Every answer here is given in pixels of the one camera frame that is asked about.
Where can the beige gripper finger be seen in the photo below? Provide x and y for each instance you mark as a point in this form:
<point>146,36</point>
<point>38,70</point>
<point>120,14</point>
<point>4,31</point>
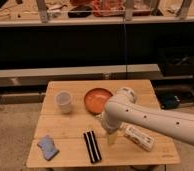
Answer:
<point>111,138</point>

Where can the black white striped eraser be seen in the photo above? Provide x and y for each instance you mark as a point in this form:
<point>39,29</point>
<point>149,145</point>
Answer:
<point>92,147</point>

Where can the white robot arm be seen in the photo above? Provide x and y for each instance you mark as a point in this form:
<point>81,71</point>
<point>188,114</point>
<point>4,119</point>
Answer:
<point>122,107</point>

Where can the white ceramic cup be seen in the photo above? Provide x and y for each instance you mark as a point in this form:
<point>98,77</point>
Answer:
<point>63,101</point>

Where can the white plastic bottle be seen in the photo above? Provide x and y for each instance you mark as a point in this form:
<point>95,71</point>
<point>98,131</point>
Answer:
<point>140,138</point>

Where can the orange bowl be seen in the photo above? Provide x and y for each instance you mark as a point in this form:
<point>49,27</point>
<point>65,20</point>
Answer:
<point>95,99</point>

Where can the wooden table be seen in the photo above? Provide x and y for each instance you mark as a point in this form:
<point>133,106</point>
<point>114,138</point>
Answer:
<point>67,130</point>

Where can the blue sponge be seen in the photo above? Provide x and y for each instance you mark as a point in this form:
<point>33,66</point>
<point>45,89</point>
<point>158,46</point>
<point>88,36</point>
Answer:
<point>49,150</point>

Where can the black object on floor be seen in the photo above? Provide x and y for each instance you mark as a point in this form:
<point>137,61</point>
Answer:
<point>169,101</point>

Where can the red cloth on shelf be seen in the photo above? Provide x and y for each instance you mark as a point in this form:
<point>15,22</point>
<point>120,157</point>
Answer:
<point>107,8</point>

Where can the metal shelf rail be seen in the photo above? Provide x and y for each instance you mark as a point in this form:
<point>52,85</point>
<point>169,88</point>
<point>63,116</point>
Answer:
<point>41,76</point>

